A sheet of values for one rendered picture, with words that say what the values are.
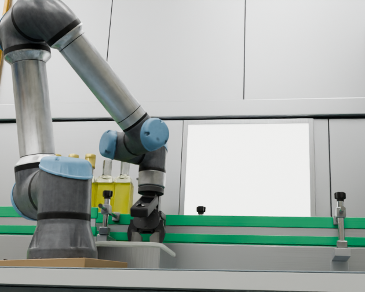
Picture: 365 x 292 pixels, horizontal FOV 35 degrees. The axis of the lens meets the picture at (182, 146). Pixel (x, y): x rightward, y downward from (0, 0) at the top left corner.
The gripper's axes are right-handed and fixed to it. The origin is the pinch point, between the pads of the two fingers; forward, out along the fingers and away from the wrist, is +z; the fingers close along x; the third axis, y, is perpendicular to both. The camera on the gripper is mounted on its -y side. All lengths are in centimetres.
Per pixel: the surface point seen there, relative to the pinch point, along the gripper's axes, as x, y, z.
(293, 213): -38, 35, -20
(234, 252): -21.8, 16.5, -5.4
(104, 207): 13.1, 3.2, -15.0
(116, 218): 13.6, 16.7, -14.6
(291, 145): -37, 35, -43
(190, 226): -8.6, 18.4, -12.7
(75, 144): 36, 33, -43
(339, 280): -46, -45, 7
